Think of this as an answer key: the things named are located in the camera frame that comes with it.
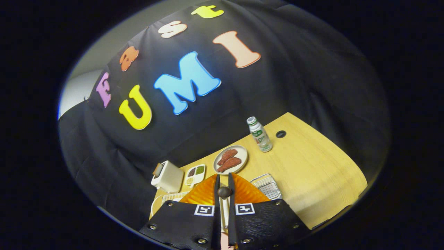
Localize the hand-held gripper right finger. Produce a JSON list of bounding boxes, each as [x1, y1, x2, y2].
[[228, 172, 311, 250]]

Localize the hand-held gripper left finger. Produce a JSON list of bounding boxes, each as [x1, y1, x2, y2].
[[139, 174, 222, 250]]

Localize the brown-handled metal spoon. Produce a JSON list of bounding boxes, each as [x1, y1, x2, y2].
[[217, 186, 232, 234]]

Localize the silver wire basket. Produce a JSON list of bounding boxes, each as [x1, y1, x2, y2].
[[250, 173, 283, 201]]

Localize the white wire dish rack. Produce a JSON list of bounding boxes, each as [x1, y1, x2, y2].
[[151, 191, 190, 219]]

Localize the white divided bean dish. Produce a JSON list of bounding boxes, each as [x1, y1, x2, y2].
[[184, 164, 206, 188]]

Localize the beige plate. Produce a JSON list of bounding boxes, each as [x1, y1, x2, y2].
[[213, 145, 249, 175]]

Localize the brown meat piece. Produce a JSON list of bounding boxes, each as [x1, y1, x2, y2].
[[217, 157, 242, 173], [217, 149, 239, 166]]

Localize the cream toaster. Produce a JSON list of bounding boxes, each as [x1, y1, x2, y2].
[[151, 160, 185, 194]]

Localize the white green-label bottle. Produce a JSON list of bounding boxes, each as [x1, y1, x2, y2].
[[247, 116, 273, 153]]

